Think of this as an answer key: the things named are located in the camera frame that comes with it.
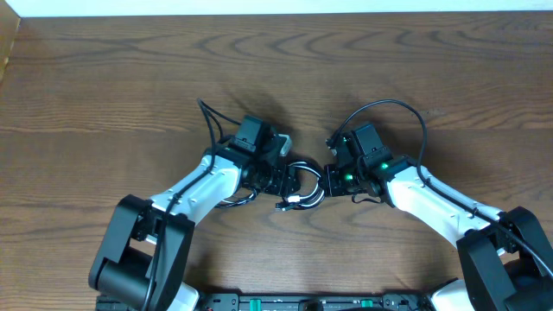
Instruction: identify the white usb cable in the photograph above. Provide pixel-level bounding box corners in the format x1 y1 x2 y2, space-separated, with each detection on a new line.
286 162 325 207

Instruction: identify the black usb cable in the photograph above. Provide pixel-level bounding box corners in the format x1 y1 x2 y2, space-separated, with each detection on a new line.
213 159 326 213

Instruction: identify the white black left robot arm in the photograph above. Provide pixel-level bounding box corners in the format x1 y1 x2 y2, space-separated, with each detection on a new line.
88 128 299 310

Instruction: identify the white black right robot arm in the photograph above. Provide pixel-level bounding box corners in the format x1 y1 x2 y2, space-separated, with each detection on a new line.
325 134 552 310

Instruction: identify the brown wooden side panel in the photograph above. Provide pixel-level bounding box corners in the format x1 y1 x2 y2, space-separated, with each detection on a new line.
0 0 21 79

